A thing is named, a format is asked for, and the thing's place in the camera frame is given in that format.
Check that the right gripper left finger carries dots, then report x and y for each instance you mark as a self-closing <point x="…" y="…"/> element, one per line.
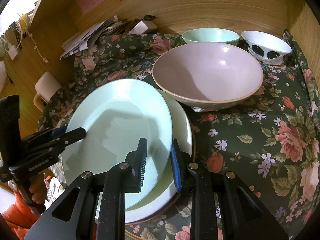
<point x="93" y="206"/>

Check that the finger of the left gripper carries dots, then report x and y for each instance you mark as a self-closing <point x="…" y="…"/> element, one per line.
<point x="45" y="135"/>
<point x="64" y="140"/>

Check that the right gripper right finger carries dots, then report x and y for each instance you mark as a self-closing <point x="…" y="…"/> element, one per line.
<point x="222" y="203"/>

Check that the white plate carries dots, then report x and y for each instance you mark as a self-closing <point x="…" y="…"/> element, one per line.
<point x="166" y="189"/>

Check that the mint green plate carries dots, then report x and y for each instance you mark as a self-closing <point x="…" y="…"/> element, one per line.
<point x="115" y="116"/>

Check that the pink bowl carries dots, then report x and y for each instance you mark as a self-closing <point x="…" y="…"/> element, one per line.
<point x="208" y="76"/>

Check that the white bowl black spots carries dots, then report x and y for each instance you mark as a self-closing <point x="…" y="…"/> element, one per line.
<point x="266" y="48"/>

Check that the mint green bowl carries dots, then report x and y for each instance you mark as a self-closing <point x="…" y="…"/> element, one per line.
<point x="211" y="35"/>

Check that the orange sleeve forearm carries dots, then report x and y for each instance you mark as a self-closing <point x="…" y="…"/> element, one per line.
<point x="19" y="216"/>

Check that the left hand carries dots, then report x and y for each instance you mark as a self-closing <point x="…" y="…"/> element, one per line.
<point x="38" y="188"/>

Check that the white fluffy earmuffs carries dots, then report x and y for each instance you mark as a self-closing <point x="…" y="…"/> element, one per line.
<point x="3" y="72"/>

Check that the stack of white papers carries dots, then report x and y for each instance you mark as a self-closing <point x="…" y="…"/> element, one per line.
<point x="86" y="39"/>

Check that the black lace headband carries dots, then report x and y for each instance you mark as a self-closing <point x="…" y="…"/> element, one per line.
<point x="17" y="30"/>

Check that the small white box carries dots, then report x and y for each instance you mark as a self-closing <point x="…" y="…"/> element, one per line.
<point x="143" y="27"/>

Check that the white charger with cable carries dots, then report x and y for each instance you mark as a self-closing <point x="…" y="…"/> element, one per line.
<point x="9" y="40"/>

